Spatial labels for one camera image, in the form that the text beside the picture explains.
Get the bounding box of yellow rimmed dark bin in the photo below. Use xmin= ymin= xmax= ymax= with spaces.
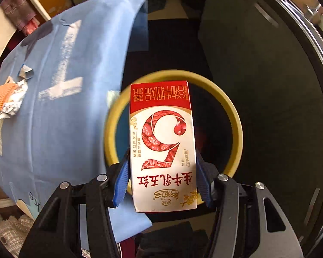
xmin=104 ymin=70 xmax=243 ymax=205

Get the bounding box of white lace cloth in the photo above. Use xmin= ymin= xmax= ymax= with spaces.
xmin=0 ymin=193 xmax=36 ymax=258

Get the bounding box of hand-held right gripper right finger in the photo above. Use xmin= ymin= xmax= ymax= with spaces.
xmin=195 ymin=151 xmax=303 ymax=258

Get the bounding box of blue printed tablecloth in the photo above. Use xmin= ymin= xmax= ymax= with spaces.
xmin=0 ymin=0 xmax=154 ymax=244

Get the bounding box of red and white milk carton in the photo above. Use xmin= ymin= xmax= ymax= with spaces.
xmin=129 ymin=80 xmax=199 ymax=213

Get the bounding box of small grey foil scrap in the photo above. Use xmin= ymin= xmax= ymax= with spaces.
xmin=17 ymin=64 xmax=34 ymax=79

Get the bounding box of purple checked apron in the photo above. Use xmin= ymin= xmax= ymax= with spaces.
xmin=1 ymin=0 xmax=41 ymax=36

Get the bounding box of crumpled silver wrapper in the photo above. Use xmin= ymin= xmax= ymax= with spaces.
xmin=0 ymin=79 xmax=28 ymax=120

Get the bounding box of orange foam net sleeve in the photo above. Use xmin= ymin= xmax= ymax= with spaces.
xmin=0 ymin=83 xmax=18 ymax=108

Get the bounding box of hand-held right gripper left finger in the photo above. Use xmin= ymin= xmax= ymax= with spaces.
xmin=19 ymin=161 xmax=130 ymax=258

